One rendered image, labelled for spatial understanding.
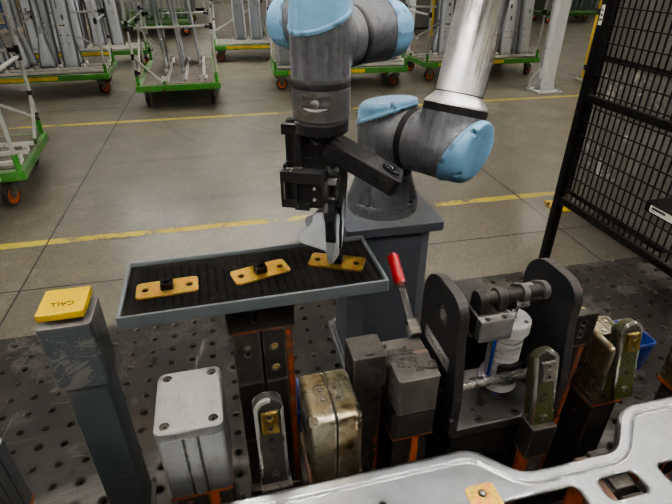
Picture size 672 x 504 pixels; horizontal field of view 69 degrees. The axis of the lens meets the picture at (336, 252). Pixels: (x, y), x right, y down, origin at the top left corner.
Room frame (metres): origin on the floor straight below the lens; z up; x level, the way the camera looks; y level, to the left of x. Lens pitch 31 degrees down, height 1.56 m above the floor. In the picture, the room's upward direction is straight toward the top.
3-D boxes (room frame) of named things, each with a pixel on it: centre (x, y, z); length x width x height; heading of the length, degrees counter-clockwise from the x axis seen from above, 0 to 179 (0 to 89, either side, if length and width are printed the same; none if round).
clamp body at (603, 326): (0.59, -0.42, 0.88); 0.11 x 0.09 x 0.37; 14
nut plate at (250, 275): (0.61, 0.11, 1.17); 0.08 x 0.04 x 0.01; 118
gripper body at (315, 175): (0.64, 0.03, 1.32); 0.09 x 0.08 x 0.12; 79
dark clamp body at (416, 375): (0.51, -0.11, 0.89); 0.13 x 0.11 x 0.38; 14
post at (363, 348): (0.52, -0.04, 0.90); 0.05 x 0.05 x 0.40; 14
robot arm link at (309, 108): (0.64, 0.02, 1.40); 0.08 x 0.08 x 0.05
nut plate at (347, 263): (0.64, 0.00, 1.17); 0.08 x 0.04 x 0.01; 79
